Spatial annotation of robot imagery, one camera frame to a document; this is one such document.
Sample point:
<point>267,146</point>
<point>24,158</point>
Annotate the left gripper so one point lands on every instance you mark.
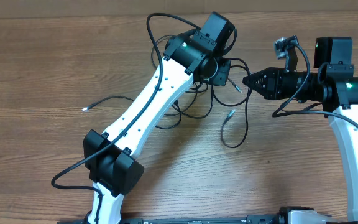
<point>221,78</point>

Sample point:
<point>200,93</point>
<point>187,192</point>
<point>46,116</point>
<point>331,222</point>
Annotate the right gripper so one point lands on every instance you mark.
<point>273,81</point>

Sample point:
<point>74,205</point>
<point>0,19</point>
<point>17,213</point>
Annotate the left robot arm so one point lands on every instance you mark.
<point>193,56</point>

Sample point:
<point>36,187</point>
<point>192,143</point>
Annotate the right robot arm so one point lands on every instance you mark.
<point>327,87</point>

